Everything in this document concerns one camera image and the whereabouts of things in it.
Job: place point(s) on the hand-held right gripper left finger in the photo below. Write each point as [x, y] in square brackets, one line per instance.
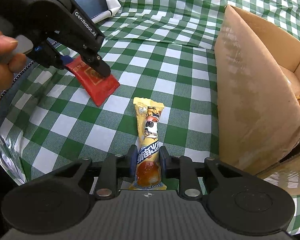
[132, 162]

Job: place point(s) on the brown cardboard box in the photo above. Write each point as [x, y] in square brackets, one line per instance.
[252, 92]

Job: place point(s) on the white printed cloth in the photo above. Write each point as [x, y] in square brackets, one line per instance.
[112, 2]

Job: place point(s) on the yellow snack bar packet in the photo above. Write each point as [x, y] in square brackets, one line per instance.
[148, 120]

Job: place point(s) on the person's left hand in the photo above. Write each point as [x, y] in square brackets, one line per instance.
[0, 67]

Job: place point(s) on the green checked cloth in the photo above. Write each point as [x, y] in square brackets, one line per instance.
[177, 67]

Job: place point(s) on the red snack packet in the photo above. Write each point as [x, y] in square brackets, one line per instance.
[100, 90]

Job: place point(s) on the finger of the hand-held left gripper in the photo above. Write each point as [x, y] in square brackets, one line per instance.
[52, 57]
[100, 66]

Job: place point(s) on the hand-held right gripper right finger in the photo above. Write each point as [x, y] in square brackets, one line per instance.
[164, 163]

